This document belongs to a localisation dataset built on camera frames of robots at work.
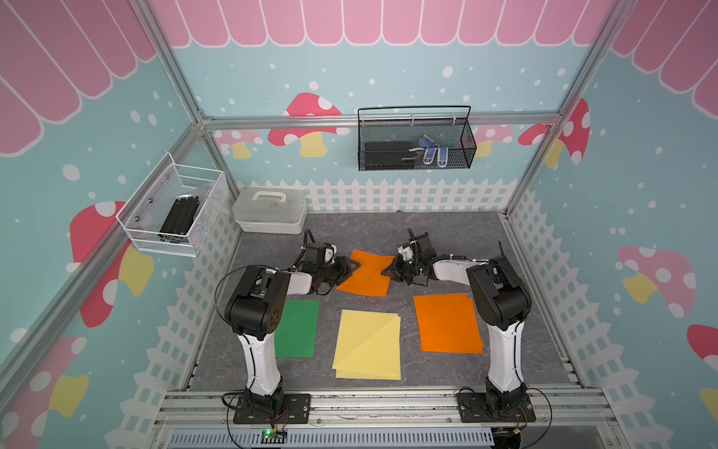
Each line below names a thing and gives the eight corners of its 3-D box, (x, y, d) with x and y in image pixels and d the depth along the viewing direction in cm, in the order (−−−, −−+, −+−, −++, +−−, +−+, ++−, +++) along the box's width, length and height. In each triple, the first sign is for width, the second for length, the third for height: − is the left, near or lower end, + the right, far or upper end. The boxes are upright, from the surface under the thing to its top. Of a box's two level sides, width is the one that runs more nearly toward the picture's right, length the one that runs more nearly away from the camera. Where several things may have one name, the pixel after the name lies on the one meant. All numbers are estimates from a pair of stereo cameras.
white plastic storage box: (240, 238, 115) (227, 216, 105) (251, 208, 126) (241, 186, 116) (302, 238, 115) (296, 216, 105) (308, 208, 126) (302, 186, 116)
